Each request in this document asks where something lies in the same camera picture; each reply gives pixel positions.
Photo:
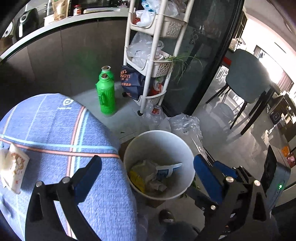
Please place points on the blue white food packet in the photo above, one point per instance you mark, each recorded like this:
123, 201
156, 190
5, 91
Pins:
165, 172

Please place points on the white paper wrapper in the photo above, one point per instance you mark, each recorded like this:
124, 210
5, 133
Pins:
150, 171

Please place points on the kitchen counter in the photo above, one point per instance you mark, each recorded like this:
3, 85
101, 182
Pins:
69, 22

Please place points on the small jar with red lid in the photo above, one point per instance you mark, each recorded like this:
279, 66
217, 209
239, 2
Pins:
77, 10

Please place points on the white rice cooker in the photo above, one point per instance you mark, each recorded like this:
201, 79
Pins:
7, 33

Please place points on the person's jeans leg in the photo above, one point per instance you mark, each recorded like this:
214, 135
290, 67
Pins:
180, 231

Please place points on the white waste bin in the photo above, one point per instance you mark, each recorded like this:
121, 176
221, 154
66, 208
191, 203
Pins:
161, 143

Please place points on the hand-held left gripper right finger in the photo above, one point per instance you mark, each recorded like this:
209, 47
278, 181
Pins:
208, 180

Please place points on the white plastic bag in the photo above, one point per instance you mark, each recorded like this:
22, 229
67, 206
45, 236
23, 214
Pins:
152, 11
141, 48

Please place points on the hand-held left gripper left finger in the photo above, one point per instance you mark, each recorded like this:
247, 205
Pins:
89, 176

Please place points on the black air fryer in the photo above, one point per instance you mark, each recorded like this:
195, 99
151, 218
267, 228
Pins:
25, 22

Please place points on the dark blue shopping bag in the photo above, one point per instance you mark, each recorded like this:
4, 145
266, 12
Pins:
134, 83

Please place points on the clear plastic bag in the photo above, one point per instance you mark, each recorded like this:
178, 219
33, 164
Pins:
185, 125

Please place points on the person's shoe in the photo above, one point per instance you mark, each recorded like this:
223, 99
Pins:
166, 215

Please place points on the green plastic bottle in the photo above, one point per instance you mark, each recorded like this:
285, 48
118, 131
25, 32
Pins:
108, 70
106, 97

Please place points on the yellow snack wrapper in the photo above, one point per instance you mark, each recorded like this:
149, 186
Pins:
136, 179

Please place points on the white storage rack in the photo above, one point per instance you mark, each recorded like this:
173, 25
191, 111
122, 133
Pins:
151, 69

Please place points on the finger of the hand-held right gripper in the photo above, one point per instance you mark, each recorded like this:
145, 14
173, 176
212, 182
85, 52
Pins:
225, 169
201, 199

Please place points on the grey dining chair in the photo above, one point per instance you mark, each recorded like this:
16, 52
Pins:
247, 74

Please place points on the white food steamer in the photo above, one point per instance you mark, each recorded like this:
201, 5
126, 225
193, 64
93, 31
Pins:
49, 19

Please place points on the brown snack pouch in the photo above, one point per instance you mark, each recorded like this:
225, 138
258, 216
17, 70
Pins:
60, 10

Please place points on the green onion stalks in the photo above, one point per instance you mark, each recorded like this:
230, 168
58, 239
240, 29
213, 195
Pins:
182, 63

